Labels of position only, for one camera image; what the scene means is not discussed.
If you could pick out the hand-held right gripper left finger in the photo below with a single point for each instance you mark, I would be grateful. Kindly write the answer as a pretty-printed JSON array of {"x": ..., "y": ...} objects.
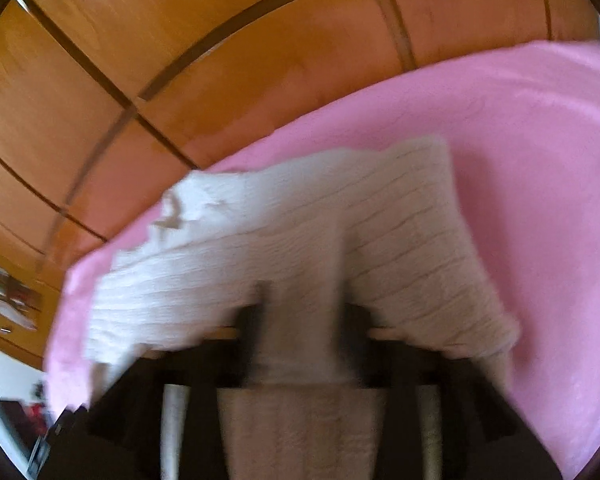
[{"x": 252, "y": 350}]

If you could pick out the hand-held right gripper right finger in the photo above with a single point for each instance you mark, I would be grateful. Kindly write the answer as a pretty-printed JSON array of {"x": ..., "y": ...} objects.
[{"x": 360, "y": 350}]

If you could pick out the wooden panelled wardrobe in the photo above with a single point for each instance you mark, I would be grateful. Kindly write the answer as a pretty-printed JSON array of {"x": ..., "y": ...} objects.
[{"x": 180, "y": 35}]

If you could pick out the shelf with books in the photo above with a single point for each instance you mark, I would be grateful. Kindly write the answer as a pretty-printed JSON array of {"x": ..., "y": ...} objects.
[{"x": 7, "y": 295}]

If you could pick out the white knitted sweater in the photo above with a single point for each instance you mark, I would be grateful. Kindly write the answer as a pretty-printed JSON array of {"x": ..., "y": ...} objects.
[{"x": 305, "y": 230}]

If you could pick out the dark furniture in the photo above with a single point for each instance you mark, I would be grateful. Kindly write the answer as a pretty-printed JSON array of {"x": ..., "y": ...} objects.
[{"x": 25, "y": 430}]

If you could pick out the pink bed cover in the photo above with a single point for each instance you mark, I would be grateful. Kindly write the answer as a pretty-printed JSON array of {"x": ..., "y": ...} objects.
[{"x": 530, "y": 160}]

